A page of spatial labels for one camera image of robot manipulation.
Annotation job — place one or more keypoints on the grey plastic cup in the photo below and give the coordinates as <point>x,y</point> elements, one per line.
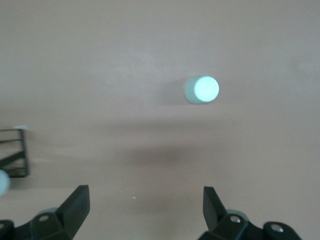
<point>3,182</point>

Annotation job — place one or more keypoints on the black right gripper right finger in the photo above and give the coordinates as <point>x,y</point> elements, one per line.
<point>215,215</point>

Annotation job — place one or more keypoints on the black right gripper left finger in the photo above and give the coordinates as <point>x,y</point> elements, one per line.
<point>72,212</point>

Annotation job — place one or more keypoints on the mint green plastic cup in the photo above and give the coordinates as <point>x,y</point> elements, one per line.
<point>200,90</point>

